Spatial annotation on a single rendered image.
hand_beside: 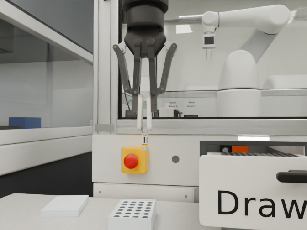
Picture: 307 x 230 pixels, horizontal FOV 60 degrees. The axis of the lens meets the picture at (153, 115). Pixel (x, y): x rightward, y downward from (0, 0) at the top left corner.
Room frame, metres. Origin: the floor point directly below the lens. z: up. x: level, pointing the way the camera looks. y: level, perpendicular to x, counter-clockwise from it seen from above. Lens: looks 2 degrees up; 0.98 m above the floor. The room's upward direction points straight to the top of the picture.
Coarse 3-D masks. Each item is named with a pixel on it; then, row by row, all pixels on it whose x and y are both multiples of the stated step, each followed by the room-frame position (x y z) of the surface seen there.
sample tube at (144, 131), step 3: (144, 129) 0.52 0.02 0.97; (144, 132) 0.52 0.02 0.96; (147, 132) 0.53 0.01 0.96; (144, 135) 0.53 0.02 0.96; (147, 135) 0.53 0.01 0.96; (144, 138) 0.53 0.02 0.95; (147, 138) 0.53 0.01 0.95; (144, 141) 0.53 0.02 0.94; (147, 141) 0.53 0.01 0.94; (144, 144) 0.53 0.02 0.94; (144, 147) 0.53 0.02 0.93
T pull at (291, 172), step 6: (276, 174) 0.38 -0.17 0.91; (282, 174) 0.37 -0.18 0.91; (288, 174) 0.37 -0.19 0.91; (294, 174) 0.37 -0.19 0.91; (300, 174) 0.37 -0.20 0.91; (306, 174) 0.36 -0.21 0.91; (282, 180) 0.37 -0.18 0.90; (288, 180) 0.37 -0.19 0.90; (294, 180) 0.37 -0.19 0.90; (300, 180) 0.37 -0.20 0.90; (306, 180) 0.36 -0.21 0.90
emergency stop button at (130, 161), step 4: (128, 156) 0.72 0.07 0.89; (132, 156) 0.72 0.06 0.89; (136, 156) 0.73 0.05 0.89; (124, 160) 0.72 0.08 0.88; (128, 160) 0.72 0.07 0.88; (132, 160) 0.72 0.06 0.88; (136, 160) 0.72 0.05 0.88; (124, 164) 0.73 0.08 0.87; (128, 164) 0.72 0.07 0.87; (132, 164) 0.72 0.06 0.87; (136, 164) 0.72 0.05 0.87; (132, 168) 0.72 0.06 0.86
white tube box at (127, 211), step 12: (120, 204) 0.61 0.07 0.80; (132, 204) 0.61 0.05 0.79; (144, 204) 0.61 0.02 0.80; (120, 216) 0.53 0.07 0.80; (132, 216) 0.53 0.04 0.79; (144, 216) 0.53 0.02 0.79; (108, 228) 0.52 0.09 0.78; (120, 228) 0.52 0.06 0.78; (132, 228) 0.52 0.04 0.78; (144, 228) 0.51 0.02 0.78
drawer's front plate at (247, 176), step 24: (216, 168) 0.42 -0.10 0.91; (240, 168) 0.41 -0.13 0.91; (264, 168) 0.41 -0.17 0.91; (288, 168) 0.40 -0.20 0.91; (216, 192) 0.42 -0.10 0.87; (240, 192) 0.41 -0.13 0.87; (264, 192) 0.41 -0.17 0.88; (288, 192) 0.40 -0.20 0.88; (216, 216) 0.42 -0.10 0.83; (240, 216) 0.41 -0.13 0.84
